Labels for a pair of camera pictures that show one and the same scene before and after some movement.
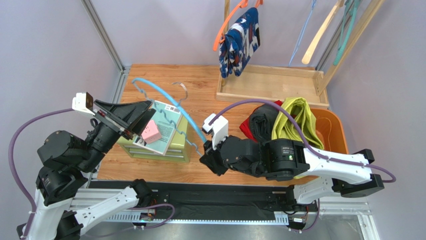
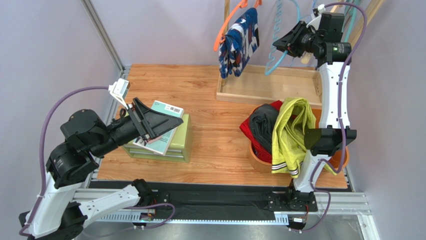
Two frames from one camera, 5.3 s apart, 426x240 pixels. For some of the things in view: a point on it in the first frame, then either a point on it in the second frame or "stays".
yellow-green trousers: [283, 128] stays
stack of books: [178, 148] stays
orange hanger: [243, 4] stays
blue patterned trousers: [241, 41] stays
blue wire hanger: [296, 47] -> [299, 18]
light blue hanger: [204, 140] -> [276, 23]
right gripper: [214, 154] -> [297, 40]
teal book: [166, 117] stays
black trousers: [262, 120] stays
